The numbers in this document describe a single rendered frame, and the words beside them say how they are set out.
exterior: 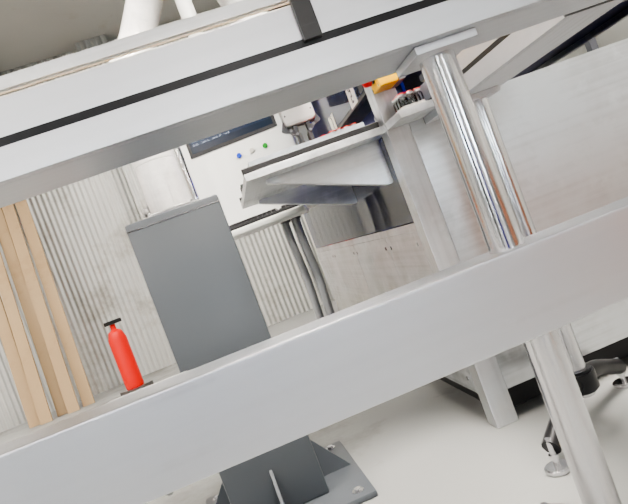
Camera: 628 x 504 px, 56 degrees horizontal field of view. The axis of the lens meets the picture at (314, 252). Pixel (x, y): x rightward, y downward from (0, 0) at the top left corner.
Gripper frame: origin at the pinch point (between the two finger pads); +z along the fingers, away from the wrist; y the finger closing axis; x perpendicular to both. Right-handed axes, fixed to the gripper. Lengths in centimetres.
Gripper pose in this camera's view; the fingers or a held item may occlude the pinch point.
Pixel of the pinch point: (306, 140)
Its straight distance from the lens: 181.7
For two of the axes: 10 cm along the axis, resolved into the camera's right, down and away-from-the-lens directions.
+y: -9.3, 3.5, -1.3
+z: 3.5, 9.4, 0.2
